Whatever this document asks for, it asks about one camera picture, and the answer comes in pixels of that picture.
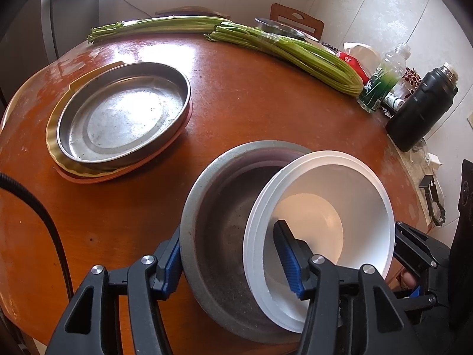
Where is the white plastic bag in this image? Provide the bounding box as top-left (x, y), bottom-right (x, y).
top-left (344, 42), bottom-right (383, 67)

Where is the steel bowl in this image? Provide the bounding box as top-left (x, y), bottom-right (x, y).
top-left (180, 140), bottom-right (322, 344)

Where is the red packet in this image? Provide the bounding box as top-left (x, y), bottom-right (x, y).
top-left (336, 52), bottom-right (370, 84)

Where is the black thermos flask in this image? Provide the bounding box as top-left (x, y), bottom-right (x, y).
top-left (386, 64), bottom-right (459, 153)

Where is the bundle of red tubes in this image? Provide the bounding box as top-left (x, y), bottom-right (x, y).
top-left (397, 67), bottom-right (422, 99)

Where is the steel pan plate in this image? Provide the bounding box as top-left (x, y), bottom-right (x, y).
top-left (56, 62), bottom-right (192, 172)

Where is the small white bottle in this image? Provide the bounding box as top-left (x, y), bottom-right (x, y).
top-left (382, 92), bottom-right (405, 112)

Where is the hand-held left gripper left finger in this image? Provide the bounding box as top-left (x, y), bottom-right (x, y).
top-left (44, 229), bottom-right (183, 355)

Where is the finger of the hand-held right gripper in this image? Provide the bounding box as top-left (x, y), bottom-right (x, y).
top-left (393, 221), bottom-right (449, 285)
top-left (392, 285), bottom-right (440, 313)

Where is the yellow shell-shaped plate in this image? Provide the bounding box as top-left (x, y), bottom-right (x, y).
top-left (45, 63), bottom-right (128, 179)

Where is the small steel basin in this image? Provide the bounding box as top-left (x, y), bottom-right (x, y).
top-left (255, 17), bottom-right (307, 39)

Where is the dark curved wooden chair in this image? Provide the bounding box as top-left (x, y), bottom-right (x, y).
top-left (155, 5), bottom-right (231, 19)

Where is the black clip tool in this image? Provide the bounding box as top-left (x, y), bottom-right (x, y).
top-left (419, 175), bottom-right (446, 227)

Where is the grey refrigerator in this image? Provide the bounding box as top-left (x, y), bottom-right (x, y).
top-left (0, 0), bottom-right (100, 67)

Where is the clear plastic bottle green label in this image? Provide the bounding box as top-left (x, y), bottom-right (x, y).
top-left (358, 42), bottom-right (412, 113)

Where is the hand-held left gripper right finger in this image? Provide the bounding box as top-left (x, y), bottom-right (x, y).
top-left (273, 219), bottom-right (420, 355)

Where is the clear glass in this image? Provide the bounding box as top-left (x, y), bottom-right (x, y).
top-left (410, 138), bottom-right (429, 163)

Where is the wrapped green celery bunch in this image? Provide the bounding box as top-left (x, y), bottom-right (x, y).
top-left (204, 22), bottom-right (365, 97)

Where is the pink animal-shaped plate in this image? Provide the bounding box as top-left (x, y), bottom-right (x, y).
top-left (55, 92), bottom-right (195, 185)

